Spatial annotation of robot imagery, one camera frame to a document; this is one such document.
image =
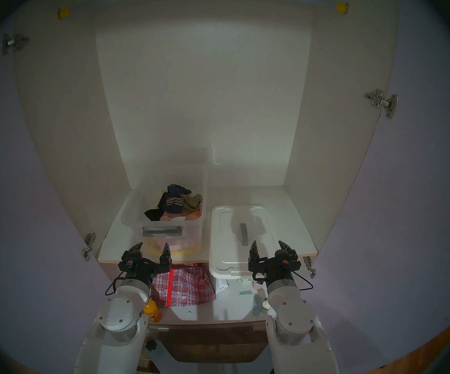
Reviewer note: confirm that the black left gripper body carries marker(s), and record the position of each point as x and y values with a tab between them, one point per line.
143	268

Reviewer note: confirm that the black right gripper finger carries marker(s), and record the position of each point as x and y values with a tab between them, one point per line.
287	248
254	253

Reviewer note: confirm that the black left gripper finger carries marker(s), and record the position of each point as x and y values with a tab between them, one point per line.
166	255
136	250

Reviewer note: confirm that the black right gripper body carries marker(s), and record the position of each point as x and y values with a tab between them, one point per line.
277	266

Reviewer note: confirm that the clear plastic storage bin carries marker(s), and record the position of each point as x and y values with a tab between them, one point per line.
139	209

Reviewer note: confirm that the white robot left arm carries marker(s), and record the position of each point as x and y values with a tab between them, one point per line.
119	318

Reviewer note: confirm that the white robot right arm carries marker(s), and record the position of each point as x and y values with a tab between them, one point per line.
291	318

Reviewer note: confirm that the metal cabinet door hinge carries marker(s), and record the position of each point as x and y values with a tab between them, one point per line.
14	43
88	246
382	102
310	266

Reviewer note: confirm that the lilac cabinet door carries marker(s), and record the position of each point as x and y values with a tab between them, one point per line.
423	201
22	182

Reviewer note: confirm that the cream wardrobe cabinet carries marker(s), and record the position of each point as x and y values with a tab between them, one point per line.
209	104

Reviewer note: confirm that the pink cup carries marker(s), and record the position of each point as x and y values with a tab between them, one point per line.
257	286

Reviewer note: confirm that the green patterned pack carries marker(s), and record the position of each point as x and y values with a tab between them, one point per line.
241	282

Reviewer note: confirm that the pink cloth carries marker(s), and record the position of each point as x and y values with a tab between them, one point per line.
168	218

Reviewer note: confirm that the red plaid woven bag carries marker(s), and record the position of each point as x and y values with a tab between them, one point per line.
186	287

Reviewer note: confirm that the round white puck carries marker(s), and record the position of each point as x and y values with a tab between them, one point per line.
266	304

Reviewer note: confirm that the black sock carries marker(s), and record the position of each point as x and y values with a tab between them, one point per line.
154	214

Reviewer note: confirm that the grey power strip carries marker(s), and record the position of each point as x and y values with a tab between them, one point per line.
257	305

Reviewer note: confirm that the orange bottle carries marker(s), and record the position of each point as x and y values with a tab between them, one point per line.
152	311

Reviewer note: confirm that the white carton box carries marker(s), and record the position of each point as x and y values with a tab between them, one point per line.
221	286

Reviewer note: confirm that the orange cloth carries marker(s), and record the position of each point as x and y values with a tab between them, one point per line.
193	216

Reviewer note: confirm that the navy striped sock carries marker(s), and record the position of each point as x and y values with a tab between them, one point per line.
172	203

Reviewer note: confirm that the olive green sock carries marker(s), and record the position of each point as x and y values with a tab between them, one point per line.
191	201

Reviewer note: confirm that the black star knob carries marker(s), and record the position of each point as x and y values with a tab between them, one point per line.
151	345

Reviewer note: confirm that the brown wooden drawer front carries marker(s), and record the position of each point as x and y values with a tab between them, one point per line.
217	342

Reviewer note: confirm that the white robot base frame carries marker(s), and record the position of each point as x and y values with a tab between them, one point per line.
164	357

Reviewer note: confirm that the yellow rod bracket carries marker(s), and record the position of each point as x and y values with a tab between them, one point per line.
342	8
64	13

